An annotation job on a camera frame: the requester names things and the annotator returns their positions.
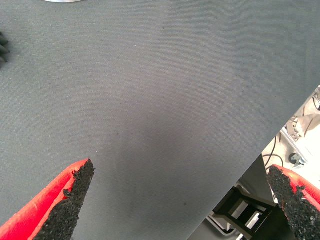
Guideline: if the black floor cable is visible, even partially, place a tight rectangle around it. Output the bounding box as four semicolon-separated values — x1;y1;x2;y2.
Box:
261;136;285;167

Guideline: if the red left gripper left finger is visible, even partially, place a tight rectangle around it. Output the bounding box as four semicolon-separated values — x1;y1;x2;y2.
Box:
0;158;96;240

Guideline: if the round metal carrier plate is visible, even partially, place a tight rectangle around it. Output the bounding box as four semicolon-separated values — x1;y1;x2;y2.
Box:
41;0;85;4

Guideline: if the beige cardboard piece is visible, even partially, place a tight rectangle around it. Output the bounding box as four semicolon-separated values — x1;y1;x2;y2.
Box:
287;113;320;142

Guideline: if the small caster wheel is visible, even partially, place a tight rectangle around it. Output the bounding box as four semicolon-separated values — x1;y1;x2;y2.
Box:
288;152;305;169

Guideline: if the black metal frame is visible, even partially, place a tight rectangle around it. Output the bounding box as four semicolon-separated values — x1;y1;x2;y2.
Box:
211;186;288;240

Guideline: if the dark grey table cloth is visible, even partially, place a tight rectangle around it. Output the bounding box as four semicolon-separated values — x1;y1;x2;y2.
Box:
0;0;320;240

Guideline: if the aluminium profile rail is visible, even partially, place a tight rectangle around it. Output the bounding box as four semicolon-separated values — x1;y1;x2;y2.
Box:
279;126;310;165

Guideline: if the steel planetary gear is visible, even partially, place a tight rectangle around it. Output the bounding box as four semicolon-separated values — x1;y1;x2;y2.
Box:
0;31;11;70

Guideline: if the white rounded base frame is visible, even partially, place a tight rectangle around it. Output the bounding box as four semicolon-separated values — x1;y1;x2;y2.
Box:
204;211;241;238

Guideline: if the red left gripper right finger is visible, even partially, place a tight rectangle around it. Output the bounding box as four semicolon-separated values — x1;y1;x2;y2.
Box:
266;164;320;240

